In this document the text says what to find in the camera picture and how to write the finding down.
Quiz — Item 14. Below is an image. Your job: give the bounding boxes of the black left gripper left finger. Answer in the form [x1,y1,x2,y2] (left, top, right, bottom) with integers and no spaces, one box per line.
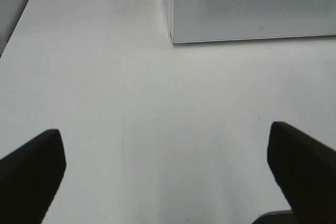
[1,129,66,223]

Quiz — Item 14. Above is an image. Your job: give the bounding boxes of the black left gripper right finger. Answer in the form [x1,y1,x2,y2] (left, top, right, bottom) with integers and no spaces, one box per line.
[267,122,335,223]

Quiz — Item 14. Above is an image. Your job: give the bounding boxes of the white microwave oven body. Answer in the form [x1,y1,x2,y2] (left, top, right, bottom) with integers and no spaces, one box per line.
[164,0,336,44]

